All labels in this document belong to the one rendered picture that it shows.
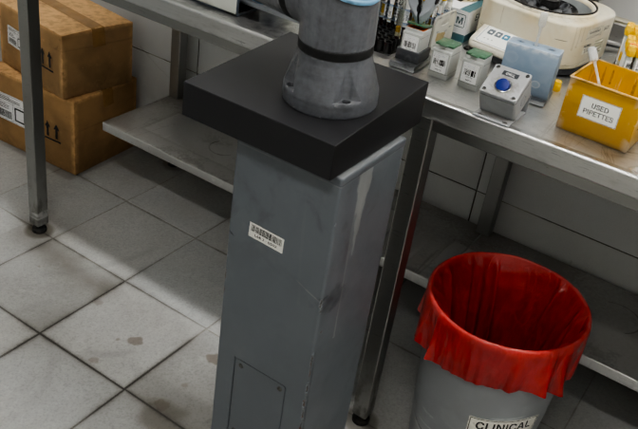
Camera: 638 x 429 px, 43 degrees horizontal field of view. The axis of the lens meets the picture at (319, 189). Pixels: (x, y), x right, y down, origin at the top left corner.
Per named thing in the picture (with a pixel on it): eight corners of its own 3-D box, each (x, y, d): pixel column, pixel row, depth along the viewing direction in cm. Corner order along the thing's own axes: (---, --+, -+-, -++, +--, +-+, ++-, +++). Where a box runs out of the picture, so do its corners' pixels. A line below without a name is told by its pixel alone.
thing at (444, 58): (426, 74, 159) (433, 42, 156) (437, 68, 163) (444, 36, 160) (444, 81, 158) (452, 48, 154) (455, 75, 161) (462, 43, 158)
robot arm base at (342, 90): (353, 129, 120) (362, 68, 114) (264, 101, 125) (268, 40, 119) (392, 92, 131) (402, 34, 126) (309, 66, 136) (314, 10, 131)
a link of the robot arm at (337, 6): (337, 62, 116) (348, -32, 108) (273, 29, 123) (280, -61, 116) (392, 43, 123) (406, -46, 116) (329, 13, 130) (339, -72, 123)
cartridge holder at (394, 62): (388, 65, 161) (391, 48, 159) (408, 54, 168) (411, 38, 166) (412, 74, 159) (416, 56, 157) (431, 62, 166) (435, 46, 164)
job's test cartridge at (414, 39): (398, 57, 161) (403, 27, 158) (408, 51, 165) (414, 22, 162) (415, 63, 160) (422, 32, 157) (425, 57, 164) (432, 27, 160)
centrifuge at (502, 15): (449, 46, 175) (461, -10, 169) (519, 25, 195) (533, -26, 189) (547, 87, 162) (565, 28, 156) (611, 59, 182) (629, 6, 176)
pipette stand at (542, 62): (492, 92, 156) (505, 43, 151) (502, 82, 162) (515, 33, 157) (542, 107, 153) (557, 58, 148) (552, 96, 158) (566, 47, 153)
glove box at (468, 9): (421, 28, 183) (429, -13, 178) (465, 8, 201) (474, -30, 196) (470, 46, 178) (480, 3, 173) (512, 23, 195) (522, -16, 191)
